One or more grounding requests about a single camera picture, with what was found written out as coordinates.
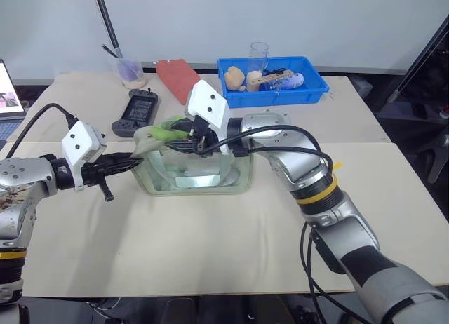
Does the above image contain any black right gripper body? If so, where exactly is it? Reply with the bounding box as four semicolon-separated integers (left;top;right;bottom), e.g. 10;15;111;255
188;115;220;157

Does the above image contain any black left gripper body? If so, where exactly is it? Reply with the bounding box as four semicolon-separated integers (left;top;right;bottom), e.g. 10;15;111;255
81;154;115;203

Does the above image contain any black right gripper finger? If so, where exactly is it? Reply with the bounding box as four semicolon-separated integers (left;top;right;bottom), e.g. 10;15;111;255
163;139;196;154
167;118;196;133

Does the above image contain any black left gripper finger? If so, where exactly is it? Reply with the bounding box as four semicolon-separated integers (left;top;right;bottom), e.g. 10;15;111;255
105;151;145;163
104;161;143;175

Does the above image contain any green plush keychain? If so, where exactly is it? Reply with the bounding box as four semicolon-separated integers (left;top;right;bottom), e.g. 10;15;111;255
149;116;188;143

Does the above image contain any clear glass container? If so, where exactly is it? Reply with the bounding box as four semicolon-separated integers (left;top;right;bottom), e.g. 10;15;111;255
130;116;255;198

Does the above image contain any tan plush toy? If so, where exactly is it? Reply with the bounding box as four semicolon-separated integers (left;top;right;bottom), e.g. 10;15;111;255
224;66;247;93

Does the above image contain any cream plush toy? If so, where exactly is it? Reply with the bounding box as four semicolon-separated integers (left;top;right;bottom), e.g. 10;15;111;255
245;69;264;93

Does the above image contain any red cloth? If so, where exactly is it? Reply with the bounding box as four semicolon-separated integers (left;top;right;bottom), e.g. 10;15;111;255
155;58;201;105

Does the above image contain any grey handheld game console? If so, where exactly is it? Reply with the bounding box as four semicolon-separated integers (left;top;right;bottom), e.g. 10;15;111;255
112;88;159;139

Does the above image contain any beige table cover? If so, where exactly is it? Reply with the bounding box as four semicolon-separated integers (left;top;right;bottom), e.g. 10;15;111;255
6;70;392;144
0;140;449;299

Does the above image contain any clear cup with purple contents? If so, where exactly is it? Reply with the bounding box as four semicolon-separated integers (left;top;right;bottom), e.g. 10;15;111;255
106;55;149;90

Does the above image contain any blue plastic bin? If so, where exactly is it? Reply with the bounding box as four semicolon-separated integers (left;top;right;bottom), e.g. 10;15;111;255
216;55;331;109

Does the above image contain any clear plastic cup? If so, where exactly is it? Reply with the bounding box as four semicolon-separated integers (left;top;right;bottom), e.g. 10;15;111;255
249;41;271;74

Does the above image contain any blue plastic bottle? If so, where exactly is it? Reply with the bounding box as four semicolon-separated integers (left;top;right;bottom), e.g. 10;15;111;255
259;72;305;92

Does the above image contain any black pen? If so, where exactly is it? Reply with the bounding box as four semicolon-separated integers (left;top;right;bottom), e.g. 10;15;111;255
101;43;120;59

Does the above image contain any open laptop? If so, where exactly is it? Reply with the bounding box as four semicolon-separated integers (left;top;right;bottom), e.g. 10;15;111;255
0;58;28;143

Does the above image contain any black pole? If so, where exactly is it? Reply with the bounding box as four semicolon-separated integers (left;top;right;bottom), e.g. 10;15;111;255
91;0;124;59

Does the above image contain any black stand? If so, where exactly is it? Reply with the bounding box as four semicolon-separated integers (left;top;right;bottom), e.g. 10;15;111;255
373;11;449;128

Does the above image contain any grey chair base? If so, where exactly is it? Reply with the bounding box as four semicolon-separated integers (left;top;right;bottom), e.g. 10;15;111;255
427;131;449;184

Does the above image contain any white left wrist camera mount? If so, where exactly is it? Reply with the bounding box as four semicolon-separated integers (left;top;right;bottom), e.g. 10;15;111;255
61;120;107;192

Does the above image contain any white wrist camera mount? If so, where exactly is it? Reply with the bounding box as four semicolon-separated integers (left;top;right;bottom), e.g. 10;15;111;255
61;120;107;192
184;79;233;157

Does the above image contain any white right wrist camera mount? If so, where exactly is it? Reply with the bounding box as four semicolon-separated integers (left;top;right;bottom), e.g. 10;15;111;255
184;79;233;157

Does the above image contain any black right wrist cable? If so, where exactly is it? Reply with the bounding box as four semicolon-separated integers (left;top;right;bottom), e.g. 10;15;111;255
194;125;335;173

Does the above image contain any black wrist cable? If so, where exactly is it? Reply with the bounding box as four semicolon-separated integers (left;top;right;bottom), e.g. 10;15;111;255
194;125;335;173
6;103;79;161

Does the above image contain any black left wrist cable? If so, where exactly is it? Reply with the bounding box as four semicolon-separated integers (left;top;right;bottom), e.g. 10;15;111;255
6;103;79;161

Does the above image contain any thin white cable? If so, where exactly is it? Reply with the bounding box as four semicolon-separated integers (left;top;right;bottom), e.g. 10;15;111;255
86;297;122;313

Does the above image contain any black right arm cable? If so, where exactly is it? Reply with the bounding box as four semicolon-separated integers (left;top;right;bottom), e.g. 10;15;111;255
299;221;356;324

